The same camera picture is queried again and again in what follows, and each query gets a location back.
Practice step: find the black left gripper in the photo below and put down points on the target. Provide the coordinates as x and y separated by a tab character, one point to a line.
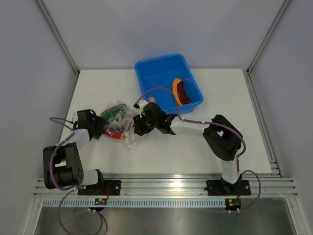
100	123

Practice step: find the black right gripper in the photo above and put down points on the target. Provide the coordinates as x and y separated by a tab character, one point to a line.
140	128

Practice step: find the fake egg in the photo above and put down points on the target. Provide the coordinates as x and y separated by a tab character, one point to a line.
151	99

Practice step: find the clear zip top bag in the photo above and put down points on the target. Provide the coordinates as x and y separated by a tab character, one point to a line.
128	135

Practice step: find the red fake chili pepper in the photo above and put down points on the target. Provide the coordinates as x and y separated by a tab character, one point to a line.
112	135

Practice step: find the fake steak slice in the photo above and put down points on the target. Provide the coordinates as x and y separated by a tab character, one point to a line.
179	92

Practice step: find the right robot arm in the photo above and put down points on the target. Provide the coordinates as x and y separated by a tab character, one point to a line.
222	137

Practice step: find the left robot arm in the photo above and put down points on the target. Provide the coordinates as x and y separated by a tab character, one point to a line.
62	165

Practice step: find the fake green onion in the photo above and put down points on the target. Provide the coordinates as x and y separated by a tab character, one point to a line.
114	113

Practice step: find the grey fake fish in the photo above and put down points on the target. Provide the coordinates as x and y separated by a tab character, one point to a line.
117	126

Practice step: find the blue plastic bin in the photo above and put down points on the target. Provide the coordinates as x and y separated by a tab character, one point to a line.
156	74

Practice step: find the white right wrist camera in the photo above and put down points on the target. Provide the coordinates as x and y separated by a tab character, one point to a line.
140	106

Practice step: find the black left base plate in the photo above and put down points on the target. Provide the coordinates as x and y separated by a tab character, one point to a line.
104	188

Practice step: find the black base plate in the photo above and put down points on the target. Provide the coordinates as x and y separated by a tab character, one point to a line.
104	188
223	188

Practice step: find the white slotted cable duct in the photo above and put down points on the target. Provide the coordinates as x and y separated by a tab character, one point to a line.
137	202

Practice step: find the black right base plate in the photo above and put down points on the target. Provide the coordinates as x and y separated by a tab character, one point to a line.
223	188

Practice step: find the left aluminium frame post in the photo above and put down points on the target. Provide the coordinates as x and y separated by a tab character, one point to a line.
57	35

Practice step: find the aluminium frame post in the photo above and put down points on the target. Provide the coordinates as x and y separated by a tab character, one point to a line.
270	32
57	35

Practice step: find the aluminium mounting rail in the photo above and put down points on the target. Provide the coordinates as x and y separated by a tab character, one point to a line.
192	185

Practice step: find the right aluminium frame post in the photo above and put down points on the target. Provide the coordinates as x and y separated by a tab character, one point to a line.
270	32

